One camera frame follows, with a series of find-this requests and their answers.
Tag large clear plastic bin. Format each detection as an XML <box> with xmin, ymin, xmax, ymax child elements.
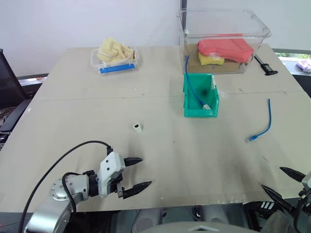
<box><xmin>176</xmin><ymin>8</ymin><xmax>272</xmax><ymax>75</ymax></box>

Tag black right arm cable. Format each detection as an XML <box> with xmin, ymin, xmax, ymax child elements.
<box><xmin>293</xmin><ymin>200</ymin><xmax>306</xmax><ymax>233</ymax></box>

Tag dark grey rounded shape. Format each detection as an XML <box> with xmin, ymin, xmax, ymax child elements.
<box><xmin>261</xmin><ymin>209</ymin><xmax>295</xmax><ymax>233</ymax></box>

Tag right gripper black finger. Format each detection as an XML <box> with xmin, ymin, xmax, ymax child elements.
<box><xmin>279</xmin><ymin>166</ymin><xmax>307</xmax><ymax>182</ymax></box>
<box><xmin>260</xmin><ymin>184</ymin><xmax>294</xmax><ymax>211</ymax></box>

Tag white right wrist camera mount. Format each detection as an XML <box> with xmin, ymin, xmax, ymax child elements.
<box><xmin>300</xmin><ymin>171</ymin><xmax>311</xmax><ymax>189</ymax></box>

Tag blue label strip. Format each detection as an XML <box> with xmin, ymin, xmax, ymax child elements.
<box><xmin>98</xmin><ymin>63</ymin><xmax>136</xmax><ymax>74</ymax></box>

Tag pale yellow cloth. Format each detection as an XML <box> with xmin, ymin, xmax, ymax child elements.
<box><xmin>96</xmin><ymin>37</ymin><xmax>135</xmax><ymax>65</ymax></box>

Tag black item with white stripes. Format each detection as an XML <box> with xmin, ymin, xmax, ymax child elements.
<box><xmin>242</xmin><ymin>200</ymin><xmax>278</xmax><ymax>219</ymax></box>

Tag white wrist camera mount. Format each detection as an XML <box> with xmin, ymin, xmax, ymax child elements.
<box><xmin>300</xmin><ymin>171</ymin><xmax>311</xmax><ymax>189</ymax></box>
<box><xmin>98</xmin><ymin>152</ymin><xmax>126</xmax><ymax>198</ymax></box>

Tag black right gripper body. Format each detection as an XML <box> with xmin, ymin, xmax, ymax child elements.
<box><xmin>293</xmin><ymin>185</ymin><xmax>311</xmax><ymax>209</ymax></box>

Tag black hand tool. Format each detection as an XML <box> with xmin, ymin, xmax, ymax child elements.
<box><xmin>253</xmin><ymin>54</ymin><xmax>278</xmax><ymax>77</ymax></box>

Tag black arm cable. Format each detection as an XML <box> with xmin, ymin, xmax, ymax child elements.
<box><xmin>293</xmin><ymin>200</ymin><xmax>306</xmax><ymax>233</ymax></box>
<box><xmin>18</xmin><ymin>140</ymin><xmax>114</xmax><ymax>233</ymax></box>

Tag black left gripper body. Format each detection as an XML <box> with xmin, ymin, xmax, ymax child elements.
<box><xmin>106</xmin><ymin>166</ymin><xmax>127</xmax><ymax>198</ymax></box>

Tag purple cloth item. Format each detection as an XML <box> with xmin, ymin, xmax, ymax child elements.
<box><xmin>296</xmin><ymin>59</ymin><xmax>311</xmax><ymax>73</ymax></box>

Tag red sponge cloth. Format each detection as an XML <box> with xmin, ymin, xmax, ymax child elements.
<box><xmin>197</xmin><ymin>38</ymin><xmax>254</xmax><ymax>64</ymax></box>

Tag black office chair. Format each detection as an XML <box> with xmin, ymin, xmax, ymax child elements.
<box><xmin>0</xmin><ymin>48</ymin><xmax>33</xmax><ymax>137</ymax></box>

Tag grey robot body front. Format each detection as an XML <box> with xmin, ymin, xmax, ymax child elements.
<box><xmin>145</xmin><ymin>221</ymin><xmax>254</xmax><ymax>233</ymax></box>

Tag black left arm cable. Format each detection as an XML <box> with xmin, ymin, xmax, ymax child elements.
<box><xmin>18</xmin><ymin>140</ymin><xmax>114</xmax><ymax>233</ymax></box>

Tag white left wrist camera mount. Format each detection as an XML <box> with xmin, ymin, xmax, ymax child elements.
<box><xmin>98</xmin><ymin>152</ymin><xmax>126</xmax><ymax>198</ymax></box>

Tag green plastic bin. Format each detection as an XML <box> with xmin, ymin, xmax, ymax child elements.
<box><xmin>182</xmin><ymin>73</ymin><xmax>220</xmax><ymax>118</ymax></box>

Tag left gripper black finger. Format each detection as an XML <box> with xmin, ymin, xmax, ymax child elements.
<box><xmin>117</xmin><ymin>181</ymin><xmax>152</xmax><ymax>200</ymax></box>
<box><xmin>123</xmin><ymin>157</ymin><xmax>144</xmax><ymax>167</ymax></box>

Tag small clear plastic container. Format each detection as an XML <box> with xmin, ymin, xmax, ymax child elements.
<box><xmin>90</xmin><ymin>47</ymin><xmax>140</xmax><ymax>76</ymax></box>

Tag brown cardboard piece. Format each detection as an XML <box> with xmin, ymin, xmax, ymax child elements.
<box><xmin>187</xmin><ymin>43</ymin><xmax>244</xmax><ymax>73</ymax></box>

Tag yellow sponge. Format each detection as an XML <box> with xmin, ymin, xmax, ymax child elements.
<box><xmin>198</xmin><ymin>51</ymin><xmax>225</xmax><ymax>67</ymax></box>

